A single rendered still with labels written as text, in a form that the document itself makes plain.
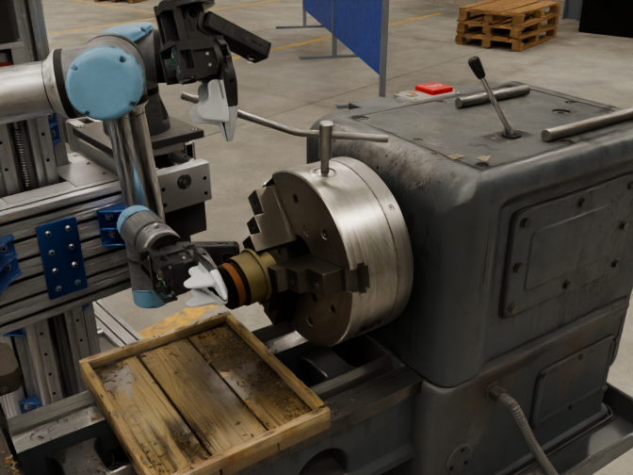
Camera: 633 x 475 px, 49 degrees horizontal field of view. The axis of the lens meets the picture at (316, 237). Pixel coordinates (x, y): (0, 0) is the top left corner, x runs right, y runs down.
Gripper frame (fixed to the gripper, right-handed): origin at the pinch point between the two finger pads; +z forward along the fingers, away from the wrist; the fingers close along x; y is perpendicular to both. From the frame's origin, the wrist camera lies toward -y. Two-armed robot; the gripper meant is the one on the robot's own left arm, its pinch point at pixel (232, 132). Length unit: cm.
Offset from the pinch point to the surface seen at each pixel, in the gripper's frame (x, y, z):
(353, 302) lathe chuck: 8.0, -10.5, 29.5
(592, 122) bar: 15, -64, 11
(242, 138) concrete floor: -382, -187, -3
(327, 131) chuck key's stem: 4.3, -14.3, 2.8
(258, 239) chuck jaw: -6.3, -3.5, 18.1
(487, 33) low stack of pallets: -507, -593, -69
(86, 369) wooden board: -26, 25, 35
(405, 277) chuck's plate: 8.5, -20.9, 28.5
